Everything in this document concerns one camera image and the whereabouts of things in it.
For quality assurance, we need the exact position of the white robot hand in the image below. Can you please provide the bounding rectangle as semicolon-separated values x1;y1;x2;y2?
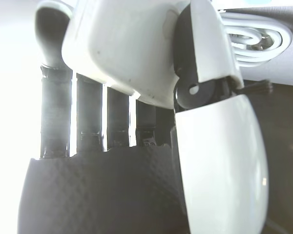
17;0;274;234

